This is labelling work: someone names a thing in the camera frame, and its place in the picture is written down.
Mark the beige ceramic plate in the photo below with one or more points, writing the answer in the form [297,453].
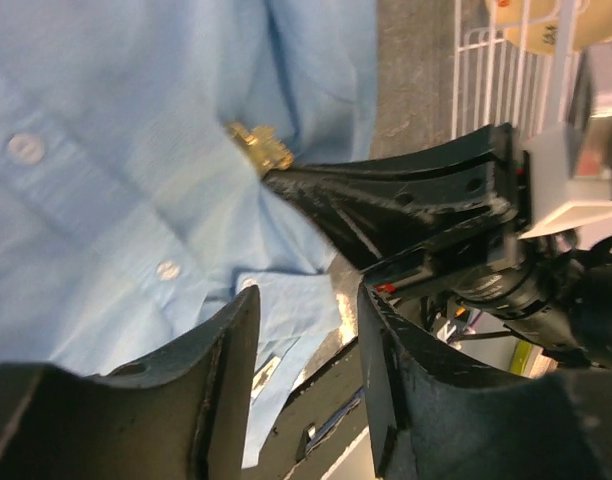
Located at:
[592,24]

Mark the white wire dish rack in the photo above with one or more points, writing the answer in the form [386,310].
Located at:
[495,82]

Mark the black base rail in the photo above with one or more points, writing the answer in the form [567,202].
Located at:
[318,423]

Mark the gold metal brooch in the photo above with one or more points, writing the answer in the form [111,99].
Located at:
[261,146]

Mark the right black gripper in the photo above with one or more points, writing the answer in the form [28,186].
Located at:
[438,261]

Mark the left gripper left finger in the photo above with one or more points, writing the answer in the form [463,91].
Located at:
[179,412]

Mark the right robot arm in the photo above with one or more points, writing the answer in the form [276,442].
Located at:
[584,339]

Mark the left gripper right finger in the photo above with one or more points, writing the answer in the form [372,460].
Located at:
[436,413]

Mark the light blue shirt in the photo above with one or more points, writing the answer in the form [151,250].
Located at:
[128,215]

